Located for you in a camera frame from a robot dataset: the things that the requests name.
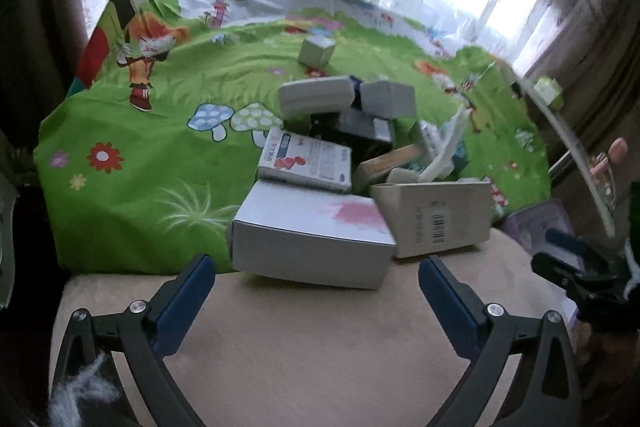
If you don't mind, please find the large white barcode box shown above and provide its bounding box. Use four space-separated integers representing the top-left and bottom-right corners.
370 181 492 259

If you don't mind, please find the white plastic stand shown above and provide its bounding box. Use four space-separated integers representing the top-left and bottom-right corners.
386 106 471 184

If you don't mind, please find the silver box with pink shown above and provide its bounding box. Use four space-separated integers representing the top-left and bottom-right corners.
228 180 396 289

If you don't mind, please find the yellow tan long box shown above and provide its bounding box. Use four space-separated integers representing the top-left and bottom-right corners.
352 144 424 195

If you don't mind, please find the black barcode box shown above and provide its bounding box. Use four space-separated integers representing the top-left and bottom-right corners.
309 107 395 161

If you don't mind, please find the grey white carton box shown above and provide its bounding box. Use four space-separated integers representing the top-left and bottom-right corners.
360 80 418 119

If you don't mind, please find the white medicine box red figure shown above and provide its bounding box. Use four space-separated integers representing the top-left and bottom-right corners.
256 128 352 193

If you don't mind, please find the white plastic case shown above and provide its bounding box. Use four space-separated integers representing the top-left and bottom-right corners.
278 76 356 119

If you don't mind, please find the small white cube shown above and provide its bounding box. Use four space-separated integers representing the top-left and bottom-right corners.
298 36 336 68

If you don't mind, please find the teal foil box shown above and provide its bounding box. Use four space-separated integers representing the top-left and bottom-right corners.
451 139 469 174

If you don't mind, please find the dark blue small box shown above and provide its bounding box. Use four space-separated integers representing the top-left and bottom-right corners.
349 76 362 110

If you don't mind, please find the purple storage box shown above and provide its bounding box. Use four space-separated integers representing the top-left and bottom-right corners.
499 198 584 269

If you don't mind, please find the pink mini fan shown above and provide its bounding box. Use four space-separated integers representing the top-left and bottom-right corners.
589 138 629 178

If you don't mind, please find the green tissue pack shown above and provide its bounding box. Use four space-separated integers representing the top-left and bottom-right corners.
534 76 564 110

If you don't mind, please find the white curved shelf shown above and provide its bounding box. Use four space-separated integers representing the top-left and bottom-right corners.
516 77 616 239

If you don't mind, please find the green cartoon print cloth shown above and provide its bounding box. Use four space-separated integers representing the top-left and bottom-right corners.
35 0 551 275

